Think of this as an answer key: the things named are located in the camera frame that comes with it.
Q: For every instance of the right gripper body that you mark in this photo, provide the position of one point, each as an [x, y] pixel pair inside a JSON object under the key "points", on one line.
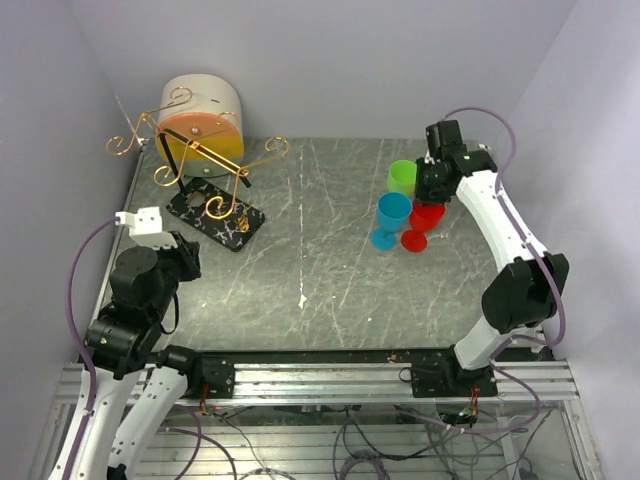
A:
{"points": [[427, 187]]}

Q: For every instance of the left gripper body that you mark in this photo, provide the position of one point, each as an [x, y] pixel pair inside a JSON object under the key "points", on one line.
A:
{"points": [[177, 263]]}

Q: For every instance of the red wine glass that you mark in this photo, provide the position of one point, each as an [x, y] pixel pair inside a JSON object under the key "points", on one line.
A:
{"points": [[422, 220]]}

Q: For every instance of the green wine glass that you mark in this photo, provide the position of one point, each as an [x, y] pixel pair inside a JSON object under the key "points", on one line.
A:
{"points": [[402, 177]]}

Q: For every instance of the blue wine glass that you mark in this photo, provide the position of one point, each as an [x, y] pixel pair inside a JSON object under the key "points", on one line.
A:
{"points": [[393, 210]]}

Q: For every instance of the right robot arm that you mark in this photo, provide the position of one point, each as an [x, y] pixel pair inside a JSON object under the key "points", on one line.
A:
{"points": [[527, 289]]}

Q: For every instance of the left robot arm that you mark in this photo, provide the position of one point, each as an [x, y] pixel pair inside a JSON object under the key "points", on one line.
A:
{"points": [[126, 388]]}

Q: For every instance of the gold black wine glass rack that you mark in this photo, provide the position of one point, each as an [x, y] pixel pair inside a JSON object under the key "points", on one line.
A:
{"points": [[207, 184]]}

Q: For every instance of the cylindrical drum container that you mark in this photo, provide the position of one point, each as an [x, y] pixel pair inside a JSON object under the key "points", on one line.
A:
{"points": [[207, 109]]}

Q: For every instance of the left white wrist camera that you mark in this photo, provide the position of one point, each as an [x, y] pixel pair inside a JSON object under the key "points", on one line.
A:
{"points": [[145, 228]]}

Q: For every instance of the aluminium frame rail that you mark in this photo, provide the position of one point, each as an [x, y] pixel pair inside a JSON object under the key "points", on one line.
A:
{"points": [[316, 384]]}

